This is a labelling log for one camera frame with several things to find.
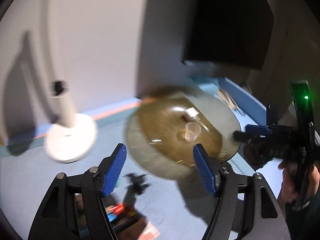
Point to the black toy figure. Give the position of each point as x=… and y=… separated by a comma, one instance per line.
x=137, y=186

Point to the black monitor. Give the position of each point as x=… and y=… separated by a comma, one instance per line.
x=229, y=32

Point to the amber ribbed glass bowl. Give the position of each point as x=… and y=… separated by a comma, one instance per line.
x=169, y=122

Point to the clear plastic cup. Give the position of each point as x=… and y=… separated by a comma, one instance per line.
x=190, y=132

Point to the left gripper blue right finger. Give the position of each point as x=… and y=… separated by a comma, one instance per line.
x=208, y=168

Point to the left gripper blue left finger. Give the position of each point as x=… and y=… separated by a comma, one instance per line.
x=111, y=168

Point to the white desk lamp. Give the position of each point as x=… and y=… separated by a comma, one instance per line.
x=71, y=134

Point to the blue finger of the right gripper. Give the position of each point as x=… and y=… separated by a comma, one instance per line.
x=257, y=130
x=242, y=137

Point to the right hand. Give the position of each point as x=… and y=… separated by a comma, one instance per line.
x=288, y=192

